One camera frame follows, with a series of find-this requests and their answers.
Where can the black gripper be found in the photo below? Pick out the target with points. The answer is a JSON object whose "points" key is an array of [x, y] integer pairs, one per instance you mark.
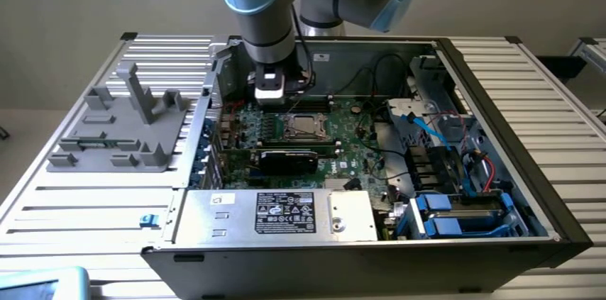
{"points": [[300, 82]]}

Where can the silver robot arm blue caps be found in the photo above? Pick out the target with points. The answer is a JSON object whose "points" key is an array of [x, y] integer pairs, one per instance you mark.
{"points": [[265, 12]]}

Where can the round coin battery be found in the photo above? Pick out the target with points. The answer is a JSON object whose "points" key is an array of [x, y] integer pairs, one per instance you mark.
{"points": [[357, 108]]}

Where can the installed black RAM stick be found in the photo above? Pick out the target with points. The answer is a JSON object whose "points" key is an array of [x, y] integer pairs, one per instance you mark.
{"points": [[304, 143]]}

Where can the black graphics card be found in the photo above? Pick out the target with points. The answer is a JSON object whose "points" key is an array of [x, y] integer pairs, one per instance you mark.
{"points": [[288, 162]]}

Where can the green motherboard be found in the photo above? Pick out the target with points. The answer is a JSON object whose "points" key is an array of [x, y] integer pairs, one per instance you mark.
{"points": [[350, 158]]}

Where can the metal drive cage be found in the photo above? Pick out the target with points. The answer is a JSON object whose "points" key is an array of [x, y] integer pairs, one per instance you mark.
{"points": [[417, 115]]}

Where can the silver chipset heatsink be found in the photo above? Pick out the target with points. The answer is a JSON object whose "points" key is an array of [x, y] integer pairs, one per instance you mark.
{"points": [[338, 184]]}

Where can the black case fan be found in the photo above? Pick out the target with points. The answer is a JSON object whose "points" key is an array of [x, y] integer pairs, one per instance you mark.
{"points": [[433, 169]]}

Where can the silver power supply unit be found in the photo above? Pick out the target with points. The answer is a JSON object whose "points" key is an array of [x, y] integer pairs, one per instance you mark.
{"points": [[237, 218]]}

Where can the grey plastic parts rack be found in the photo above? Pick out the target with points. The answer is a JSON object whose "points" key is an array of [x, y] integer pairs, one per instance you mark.
{"points": [[121, 137]]}

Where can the green RAM stick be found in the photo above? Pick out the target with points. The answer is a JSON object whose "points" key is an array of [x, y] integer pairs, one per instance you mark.
{"points": [[95, 143]]}

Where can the small blue plastic clip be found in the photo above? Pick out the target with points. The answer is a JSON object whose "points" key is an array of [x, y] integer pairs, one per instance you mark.
{"points": [[149, 220]]}

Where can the blue disk bay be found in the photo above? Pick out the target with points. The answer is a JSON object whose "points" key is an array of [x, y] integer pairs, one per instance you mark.
{"points": [[457, 222]]}

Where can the black open PC case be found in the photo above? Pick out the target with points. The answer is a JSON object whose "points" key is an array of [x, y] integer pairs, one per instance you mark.
{"points": [[360, 268]]}

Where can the slatted metal side table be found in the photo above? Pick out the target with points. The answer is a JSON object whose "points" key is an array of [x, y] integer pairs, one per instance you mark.
{"points": [[592, 50]]}

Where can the light blue device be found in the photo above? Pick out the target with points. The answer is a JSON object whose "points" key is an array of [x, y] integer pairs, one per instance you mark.
{"points": [[43, 284]]}

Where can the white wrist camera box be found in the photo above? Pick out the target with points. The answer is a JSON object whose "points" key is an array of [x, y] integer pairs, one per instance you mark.
{"points": [[270, 87]]}

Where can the CPU socket with metal frame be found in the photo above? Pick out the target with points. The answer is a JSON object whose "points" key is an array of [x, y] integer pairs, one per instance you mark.
{"points": [[305, 127]]}

